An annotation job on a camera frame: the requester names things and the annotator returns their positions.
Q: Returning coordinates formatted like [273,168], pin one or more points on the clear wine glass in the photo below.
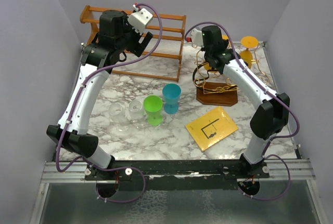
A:
[117,115]
[137,114]

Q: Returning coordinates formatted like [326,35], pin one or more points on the clear wine glass left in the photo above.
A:
[117,115]

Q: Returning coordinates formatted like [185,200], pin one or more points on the gold wire wine glass rack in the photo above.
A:
[212,88]

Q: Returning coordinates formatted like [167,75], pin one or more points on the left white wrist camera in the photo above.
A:
[139,19]

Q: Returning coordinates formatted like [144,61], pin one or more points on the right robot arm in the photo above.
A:
[271,113]

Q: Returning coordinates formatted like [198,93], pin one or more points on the blue plastic wine glass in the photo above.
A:
[171,95]

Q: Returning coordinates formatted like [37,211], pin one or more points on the clear wine glass right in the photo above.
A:
[137,114]

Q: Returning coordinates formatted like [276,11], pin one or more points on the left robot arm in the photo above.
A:
[118,32]

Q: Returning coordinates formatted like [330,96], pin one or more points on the yellow book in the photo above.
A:
[211,128]

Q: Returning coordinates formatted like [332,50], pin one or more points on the green plastic wine glass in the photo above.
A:
[153,107]

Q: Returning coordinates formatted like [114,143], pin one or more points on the black metal base rail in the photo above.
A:
[170,175]

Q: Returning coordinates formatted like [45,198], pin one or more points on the wooden dish rack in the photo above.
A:
[170,46]

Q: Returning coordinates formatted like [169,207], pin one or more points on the orange plastic wine glass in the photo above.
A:
[248,42]
[208,66]

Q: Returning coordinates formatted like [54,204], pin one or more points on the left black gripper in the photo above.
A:
[140,46]

